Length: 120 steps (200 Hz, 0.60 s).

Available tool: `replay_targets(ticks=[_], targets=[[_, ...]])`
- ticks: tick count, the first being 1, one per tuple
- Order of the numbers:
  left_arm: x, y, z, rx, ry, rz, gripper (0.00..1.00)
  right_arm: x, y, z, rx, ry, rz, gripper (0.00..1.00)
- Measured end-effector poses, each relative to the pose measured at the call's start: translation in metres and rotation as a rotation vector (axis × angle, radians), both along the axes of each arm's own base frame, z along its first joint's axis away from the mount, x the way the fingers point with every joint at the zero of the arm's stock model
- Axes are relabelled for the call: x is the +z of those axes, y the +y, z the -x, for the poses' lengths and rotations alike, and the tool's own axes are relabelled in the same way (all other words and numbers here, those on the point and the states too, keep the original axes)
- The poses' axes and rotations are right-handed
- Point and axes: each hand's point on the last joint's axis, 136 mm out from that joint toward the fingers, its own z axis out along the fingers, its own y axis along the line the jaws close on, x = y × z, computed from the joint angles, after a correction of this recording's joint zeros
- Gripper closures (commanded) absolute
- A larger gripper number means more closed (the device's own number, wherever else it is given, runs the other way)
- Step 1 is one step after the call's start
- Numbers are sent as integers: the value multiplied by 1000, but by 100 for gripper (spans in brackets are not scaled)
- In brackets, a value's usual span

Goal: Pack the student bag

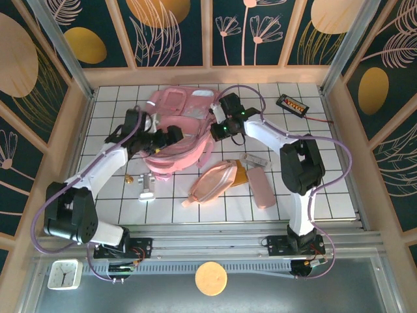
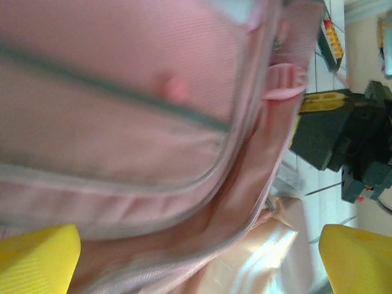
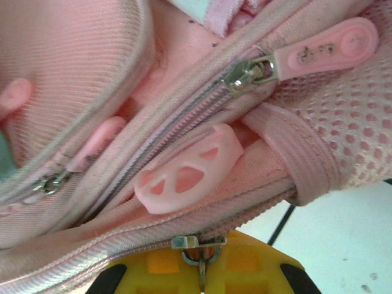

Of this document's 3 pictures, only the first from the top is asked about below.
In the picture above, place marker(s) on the pink school backpack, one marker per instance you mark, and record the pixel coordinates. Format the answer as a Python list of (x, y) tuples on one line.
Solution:
[(182, 159)]

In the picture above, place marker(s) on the clear plastic pen box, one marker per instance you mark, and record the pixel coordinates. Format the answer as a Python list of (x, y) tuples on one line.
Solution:
[(255, 159)]

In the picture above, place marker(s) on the pink zip pencil pouch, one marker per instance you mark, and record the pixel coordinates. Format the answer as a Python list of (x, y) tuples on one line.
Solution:
[(211, 182)]

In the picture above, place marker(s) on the pink hard pencil case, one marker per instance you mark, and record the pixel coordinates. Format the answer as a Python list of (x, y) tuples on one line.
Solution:
[(260, 189)]

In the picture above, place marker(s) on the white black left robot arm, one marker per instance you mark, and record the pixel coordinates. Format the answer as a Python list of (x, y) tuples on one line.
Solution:
[(104, 163)]

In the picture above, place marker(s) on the silver metal clamp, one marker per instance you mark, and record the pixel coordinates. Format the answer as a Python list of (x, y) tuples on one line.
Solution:
[(146, 187)]

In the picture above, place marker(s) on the small brass knob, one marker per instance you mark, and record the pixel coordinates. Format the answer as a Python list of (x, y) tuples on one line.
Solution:
[(129, 179)]

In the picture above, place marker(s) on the black battery charger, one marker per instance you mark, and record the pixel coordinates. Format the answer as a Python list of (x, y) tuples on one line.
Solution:
[(292, 105)]

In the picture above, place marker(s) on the round yellow sponge disc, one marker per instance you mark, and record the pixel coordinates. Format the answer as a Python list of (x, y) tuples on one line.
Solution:
[(211, 278)]

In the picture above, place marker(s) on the white square alarm clock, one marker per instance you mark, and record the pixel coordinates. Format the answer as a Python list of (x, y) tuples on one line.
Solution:
[(64, 274)]

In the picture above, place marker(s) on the grey metal plate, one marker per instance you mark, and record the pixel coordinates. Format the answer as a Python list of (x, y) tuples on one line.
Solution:
[(293, 296)]

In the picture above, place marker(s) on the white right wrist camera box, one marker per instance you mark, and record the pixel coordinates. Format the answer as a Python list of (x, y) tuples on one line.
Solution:
[(217, 111)]

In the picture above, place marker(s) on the wall panel three pink flowers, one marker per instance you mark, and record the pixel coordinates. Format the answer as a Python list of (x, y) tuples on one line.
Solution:
[(234, 49)]

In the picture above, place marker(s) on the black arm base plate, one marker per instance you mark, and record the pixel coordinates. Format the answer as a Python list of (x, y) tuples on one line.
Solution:
[(275, 246), (145, 247)]

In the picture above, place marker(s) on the aluminium mounting rail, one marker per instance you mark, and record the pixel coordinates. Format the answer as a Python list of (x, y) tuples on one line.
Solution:
[(208, 243)]

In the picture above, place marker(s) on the aluminium frame post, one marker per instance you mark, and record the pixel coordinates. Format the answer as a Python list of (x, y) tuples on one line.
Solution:
[(63, 49), (349, 49)]

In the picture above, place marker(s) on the narrow wall panel cream disc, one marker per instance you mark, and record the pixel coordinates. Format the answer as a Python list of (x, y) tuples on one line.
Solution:
[(303, 19)]

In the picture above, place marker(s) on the wall panel single pink flower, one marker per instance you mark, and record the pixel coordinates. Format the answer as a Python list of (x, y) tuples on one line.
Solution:
[(19, 182)]

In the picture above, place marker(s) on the wide wall panel cream disc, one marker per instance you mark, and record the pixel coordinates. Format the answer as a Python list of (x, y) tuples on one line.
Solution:
[(19, 49)]

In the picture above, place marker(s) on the wall panel pink feather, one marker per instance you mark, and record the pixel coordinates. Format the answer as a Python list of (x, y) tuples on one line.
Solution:
[(397, 182)]

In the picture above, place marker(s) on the wall panel yellow oval fern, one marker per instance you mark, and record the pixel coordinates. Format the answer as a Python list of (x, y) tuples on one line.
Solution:
[(391, 39)]

